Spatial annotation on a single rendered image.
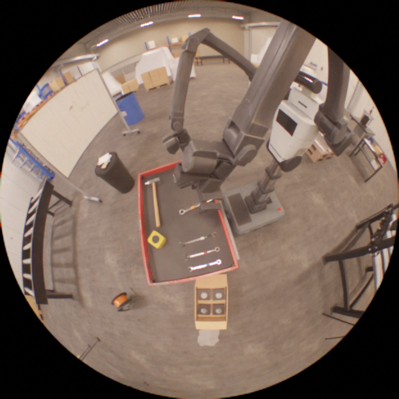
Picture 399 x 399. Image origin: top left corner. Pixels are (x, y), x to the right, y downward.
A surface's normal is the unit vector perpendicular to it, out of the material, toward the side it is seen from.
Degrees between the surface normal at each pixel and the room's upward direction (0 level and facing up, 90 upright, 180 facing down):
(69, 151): 90
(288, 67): 89
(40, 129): 90
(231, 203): 0
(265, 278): 0
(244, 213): 0
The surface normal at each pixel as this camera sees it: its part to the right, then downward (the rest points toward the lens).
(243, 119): -0.94, 0.10
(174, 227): -0.11, -0.43
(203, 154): 0.25, 0.86
